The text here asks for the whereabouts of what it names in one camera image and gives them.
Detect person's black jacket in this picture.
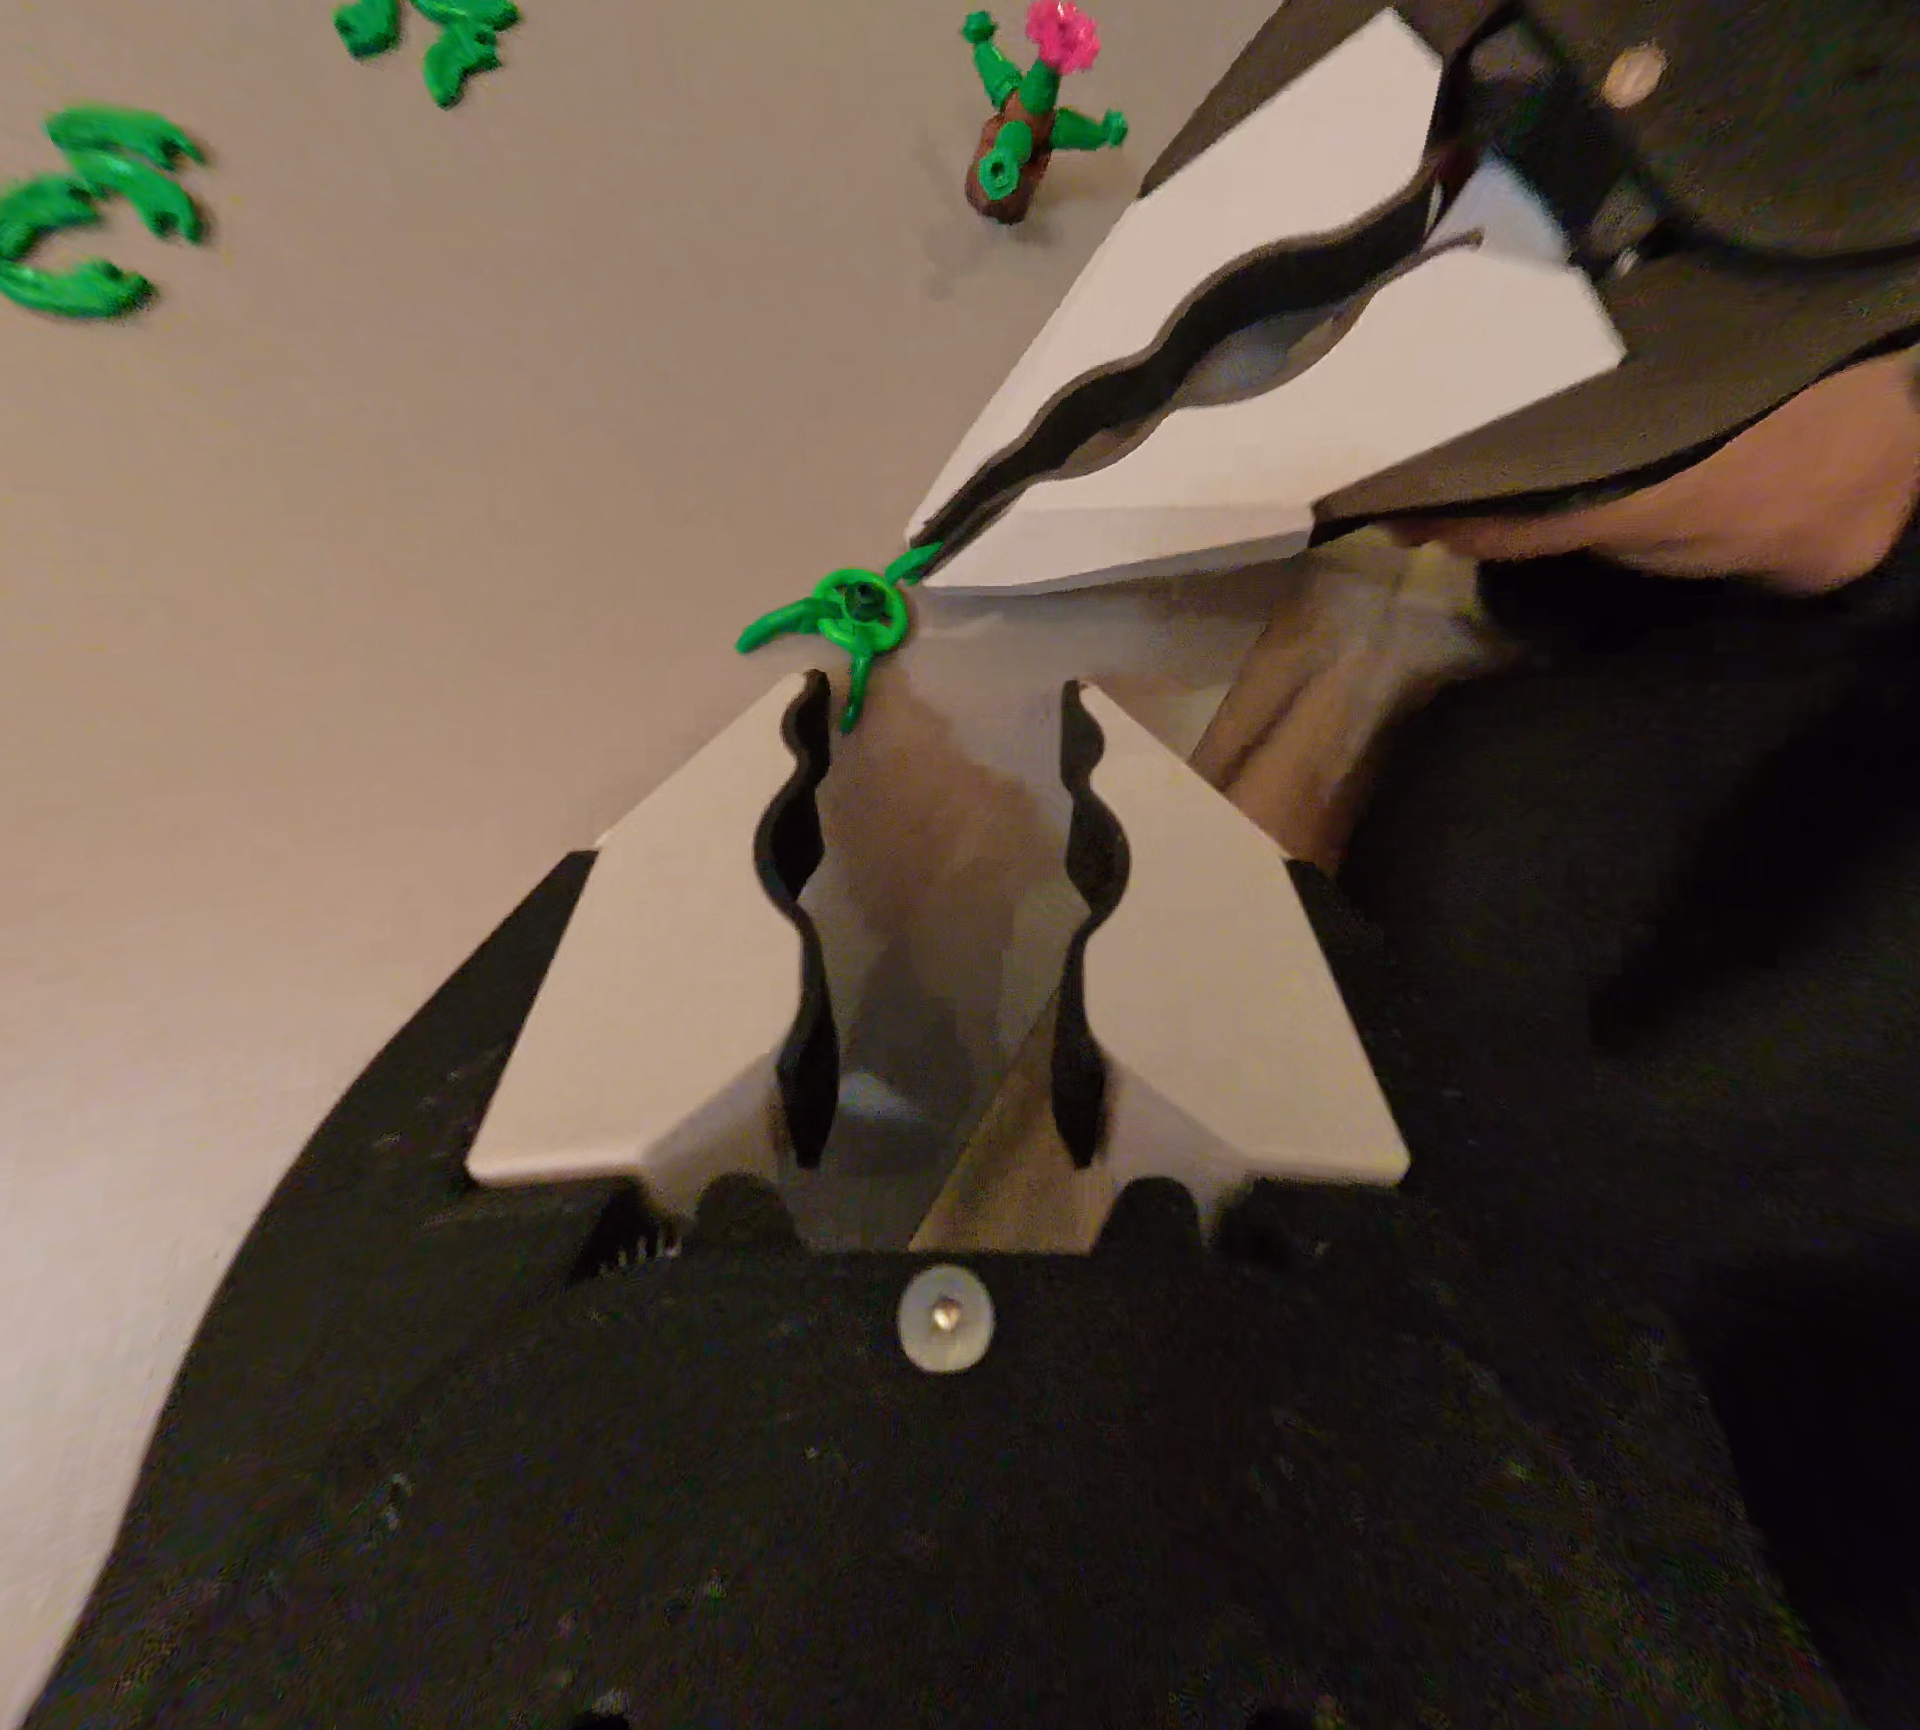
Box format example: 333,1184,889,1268
1333,527,1920,1730

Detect scattered green leaf pieces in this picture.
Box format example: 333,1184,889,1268
0,0,567,329

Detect green wheel stem piece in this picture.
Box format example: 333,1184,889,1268
738,569,918,733

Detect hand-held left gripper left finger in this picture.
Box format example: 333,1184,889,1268
463,668,842,1216

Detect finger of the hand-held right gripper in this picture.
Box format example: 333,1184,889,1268
905,14,1446,544
918,175,1635,595

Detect person's right hand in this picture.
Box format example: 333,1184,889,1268
1379,344,1920,595

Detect small brick flower plant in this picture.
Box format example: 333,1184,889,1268
964,0,1130,222

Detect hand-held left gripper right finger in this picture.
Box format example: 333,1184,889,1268
1054,678,1412,1228

